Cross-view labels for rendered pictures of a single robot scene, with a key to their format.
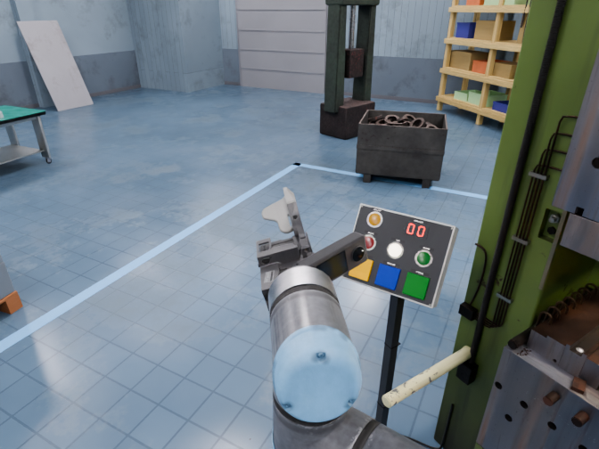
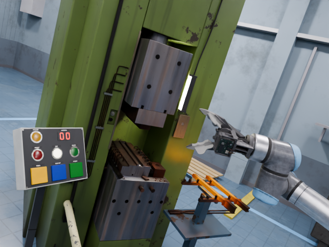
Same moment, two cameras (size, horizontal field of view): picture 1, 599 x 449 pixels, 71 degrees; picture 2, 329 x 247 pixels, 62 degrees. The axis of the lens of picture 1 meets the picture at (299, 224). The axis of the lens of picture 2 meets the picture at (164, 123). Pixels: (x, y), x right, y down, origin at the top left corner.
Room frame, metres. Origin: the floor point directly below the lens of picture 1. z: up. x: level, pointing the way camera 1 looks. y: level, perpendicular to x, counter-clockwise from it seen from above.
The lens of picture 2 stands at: (0.71, 0.92, 1.67)
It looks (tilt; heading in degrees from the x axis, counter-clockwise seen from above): 12 degrees down; 273
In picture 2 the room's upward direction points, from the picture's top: 17 degrees clockwise
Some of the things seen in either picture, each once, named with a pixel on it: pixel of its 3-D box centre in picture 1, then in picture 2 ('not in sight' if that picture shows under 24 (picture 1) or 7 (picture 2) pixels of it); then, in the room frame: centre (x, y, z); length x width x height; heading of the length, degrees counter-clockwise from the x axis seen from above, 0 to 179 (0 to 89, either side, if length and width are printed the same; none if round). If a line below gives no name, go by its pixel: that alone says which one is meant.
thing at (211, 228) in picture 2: not in sight; (197, 222); (0.37, -0.86, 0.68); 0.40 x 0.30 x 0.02; 35
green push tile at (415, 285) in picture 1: (415, 285); (75, 169); (1.15, -0.39, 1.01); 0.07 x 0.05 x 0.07; 58
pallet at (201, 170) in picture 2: not in sight; (188, 165); (0.32, -3.81, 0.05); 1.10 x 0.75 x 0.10; 147
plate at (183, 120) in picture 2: not in sight; (181, 126); (0.69, -1.02, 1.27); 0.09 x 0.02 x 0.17; 33
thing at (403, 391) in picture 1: (430, 375); (72, 224); (1.12, -0.48, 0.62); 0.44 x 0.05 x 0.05; 123
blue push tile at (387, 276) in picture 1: (388, 276); (58, 172); (1.20, -0.30, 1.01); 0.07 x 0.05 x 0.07; 58
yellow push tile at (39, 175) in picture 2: (361, 268); (38, 175); (1.26, -0.22, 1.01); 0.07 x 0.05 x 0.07; 58
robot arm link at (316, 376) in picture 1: (312, 350); (278, 154); (0.35, -0.01, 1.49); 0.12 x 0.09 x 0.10; 6
